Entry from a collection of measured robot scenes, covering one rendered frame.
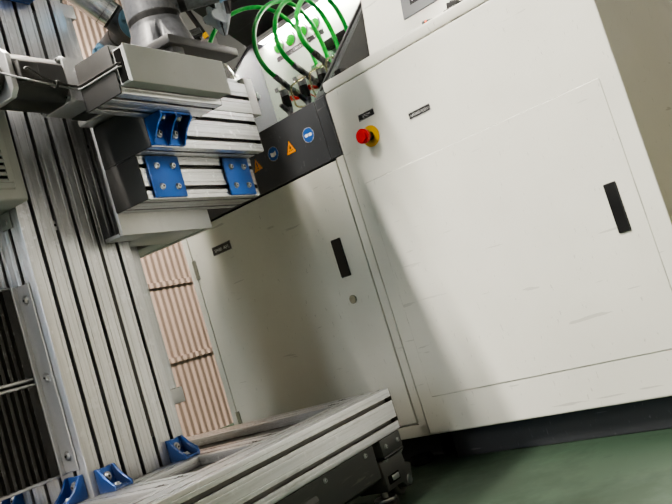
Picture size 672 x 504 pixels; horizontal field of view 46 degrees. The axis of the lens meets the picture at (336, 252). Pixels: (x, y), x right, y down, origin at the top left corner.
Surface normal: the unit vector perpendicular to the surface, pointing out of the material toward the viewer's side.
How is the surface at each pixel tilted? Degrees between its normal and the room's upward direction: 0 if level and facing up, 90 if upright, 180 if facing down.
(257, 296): 90
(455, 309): 90
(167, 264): 90
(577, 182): 90
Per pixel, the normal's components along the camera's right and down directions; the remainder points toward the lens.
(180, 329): 0.81, -0.29
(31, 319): -0.52, 0.08
